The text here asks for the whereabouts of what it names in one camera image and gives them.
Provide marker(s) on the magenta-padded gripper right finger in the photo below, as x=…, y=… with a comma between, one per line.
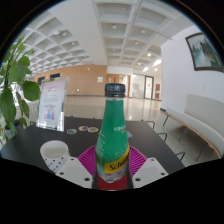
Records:
x=150, y=171

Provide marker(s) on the framed landscape wall picture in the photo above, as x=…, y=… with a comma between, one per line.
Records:
x=205, y=51

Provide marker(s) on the small blue sticker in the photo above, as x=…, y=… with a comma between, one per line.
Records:
x=129, y=134

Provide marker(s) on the flat round red coaster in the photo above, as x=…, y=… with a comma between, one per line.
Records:
x=115, y=185

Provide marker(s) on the green drink bottle black cap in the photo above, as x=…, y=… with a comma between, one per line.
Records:
x=112, y=133

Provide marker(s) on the long white bench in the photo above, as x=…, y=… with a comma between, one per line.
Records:
x=203, y=115

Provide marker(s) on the recessed ceiling lights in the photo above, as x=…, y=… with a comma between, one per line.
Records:
x=114, y=26

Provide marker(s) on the white polka dot mug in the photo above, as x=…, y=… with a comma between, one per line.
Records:
x=53, y=151

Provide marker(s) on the clear acrylic sign stand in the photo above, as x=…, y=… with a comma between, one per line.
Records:
x=51, y=103

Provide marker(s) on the round colourful badge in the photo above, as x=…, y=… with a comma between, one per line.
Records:
x=93, y=129
x=71, y=131
x=83, y=128

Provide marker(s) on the potted green leafy plant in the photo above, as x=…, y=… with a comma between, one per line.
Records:
x=13, y=100

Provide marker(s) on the black metal chairs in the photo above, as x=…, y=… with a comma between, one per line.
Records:
x=180, y=153

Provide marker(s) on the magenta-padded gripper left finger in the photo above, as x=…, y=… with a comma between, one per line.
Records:
x=75, y=171

